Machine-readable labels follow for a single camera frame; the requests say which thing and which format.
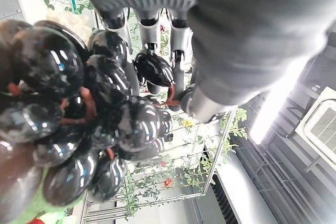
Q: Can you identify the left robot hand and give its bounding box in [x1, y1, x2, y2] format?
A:
[73, 0, 336, 123]

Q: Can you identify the black grape bunch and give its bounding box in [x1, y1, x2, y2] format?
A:
[0, 19, 176, 224]

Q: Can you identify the long white ceiling light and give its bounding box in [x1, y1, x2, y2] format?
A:
[249, 56, 311, 145]

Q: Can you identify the white ceiling air conditioner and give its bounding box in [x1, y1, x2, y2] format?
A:
[295, 86, 336, 162]

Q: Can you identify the round-leaf green vine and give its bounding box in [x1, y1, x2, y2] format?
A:
[36, 0, 96, 15]

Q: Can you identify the light green fruit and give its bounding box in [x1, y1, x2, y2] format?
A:
[19, 167, 85, 224]

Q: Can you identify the metal wire trellis frame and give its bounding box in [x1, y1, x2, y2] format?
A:
[78, 6, 238, 223]

